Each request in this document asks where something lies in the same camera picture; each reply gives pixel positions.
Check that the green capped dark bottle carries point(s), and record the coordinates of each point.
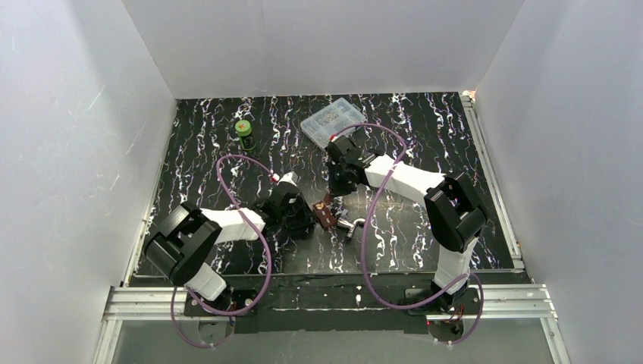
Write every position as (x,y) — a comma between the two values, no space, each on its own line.
(244,132)

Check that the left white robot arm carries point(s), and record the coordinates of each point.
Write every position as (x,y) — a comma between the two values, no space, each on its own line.
(180,245)

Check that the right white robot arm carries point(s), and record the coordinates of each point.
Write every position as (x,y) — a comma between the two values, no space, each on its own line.
(456,214)

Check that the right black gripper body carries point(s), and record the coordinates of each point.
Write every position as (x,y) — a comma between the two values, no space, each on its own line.
(337,185)

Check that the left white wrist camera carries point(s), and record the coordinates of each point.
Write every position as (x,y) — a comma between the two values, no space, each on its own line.
(289,178)

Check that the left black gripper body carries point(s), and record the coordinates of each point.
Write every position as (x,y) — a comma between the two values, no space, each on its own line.
(303,218)

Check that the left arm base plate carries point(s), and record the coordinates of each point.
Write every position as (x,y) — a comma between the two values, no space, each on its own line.
(226,306)

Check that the clear plastic compartment box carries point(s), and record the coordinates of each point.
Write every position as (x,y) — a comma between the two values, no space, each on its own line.
(332,120)

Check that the chrome metal faucet fitting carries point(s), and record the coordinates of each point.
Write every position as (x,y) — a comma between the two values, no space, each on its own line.
(350,226)

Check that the aluminium frame rail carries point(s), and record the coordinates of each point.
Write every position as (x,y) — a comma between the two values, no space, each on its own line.
(317,309)

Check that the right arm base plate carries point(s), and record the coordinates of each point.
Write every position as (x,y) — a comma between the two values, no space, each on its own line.
(451,322)

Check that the red weekly pill organizer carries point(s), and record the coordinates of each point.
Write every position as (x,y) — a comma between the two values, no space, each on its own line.
(325,216)

